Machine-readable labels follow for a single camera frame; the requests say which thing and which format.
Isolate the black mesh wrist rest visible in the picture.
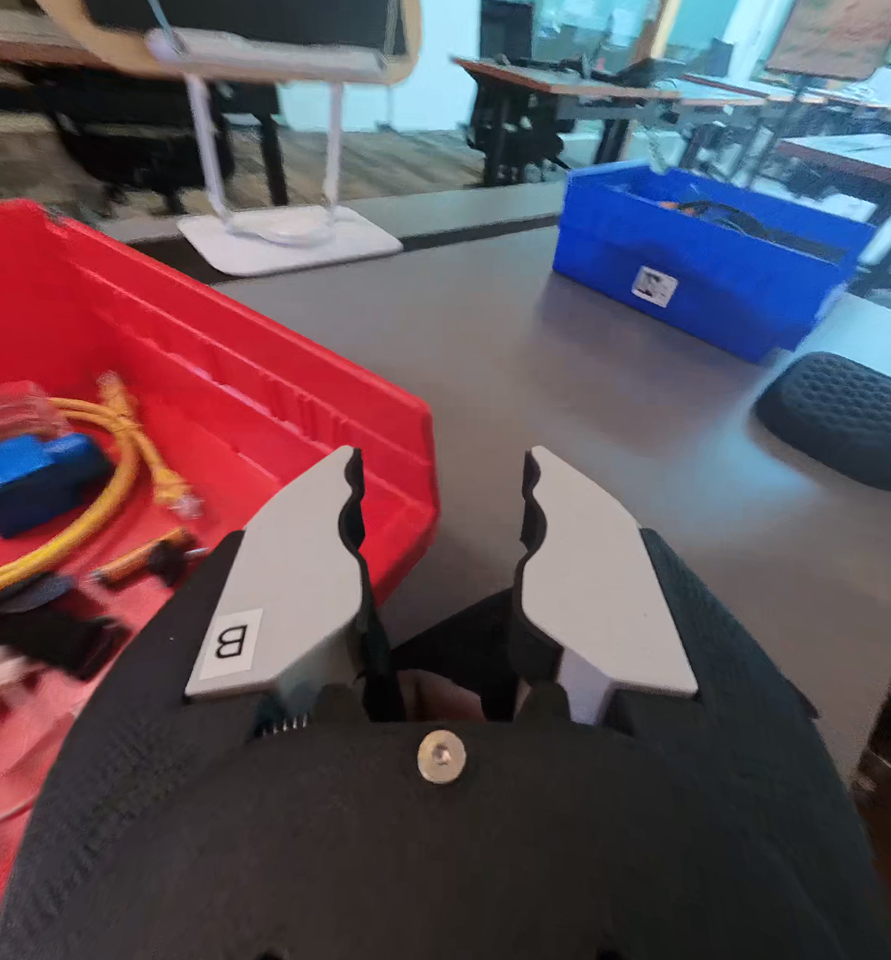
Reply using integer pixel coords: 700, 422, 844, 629
754, 351, 891, 494

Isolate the yellow network cable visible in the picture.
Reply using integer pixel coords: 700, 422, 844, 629
0, 371, 205, 606

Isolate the blue storage bin white label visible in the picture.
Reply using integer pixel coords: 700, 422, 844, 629
552, 159, 878, 366

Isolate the black office chair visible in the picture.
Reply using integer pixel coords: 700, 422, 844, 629
36, 71, 289, 219
466, 93, 570, 187

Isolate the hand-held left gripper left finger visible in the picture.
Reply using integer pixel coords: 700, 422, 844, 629
183, 445, 408, 723

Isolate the person's left hand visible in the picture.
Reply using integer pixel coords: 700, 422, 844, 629
399, 669, 484, 721

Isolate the black fabric piece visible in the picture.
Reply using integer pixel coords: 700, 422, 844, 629
0, 571, 130, 682

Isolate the grey desk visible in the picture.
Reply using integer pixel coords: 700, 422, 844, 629
100, 180, 891, 785

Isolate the black cable bundle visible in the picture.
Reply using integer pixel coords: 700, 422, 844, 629
666, 196, 848, 262

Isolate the red storage bin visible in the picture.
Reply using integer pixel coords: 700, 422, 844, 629
0, 198, 441, 960

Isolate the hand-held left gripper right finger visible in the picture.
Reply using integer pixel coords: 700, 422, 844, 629
507, 445, 700, 726

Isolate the clear plastic packet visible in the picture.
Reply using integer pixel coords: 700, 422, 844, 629
0, 380, 70, 453

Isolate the wooden office desk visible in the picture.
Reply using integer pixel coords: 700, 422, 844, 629
451, 56, 687, 189

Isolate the black panel desk lamp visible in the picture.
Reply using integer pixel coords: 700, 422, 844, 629
36, 0, 424, 279

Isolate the blue square plastic tube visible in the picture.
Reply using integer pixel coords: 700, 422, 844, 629
0, 432, 114, 541

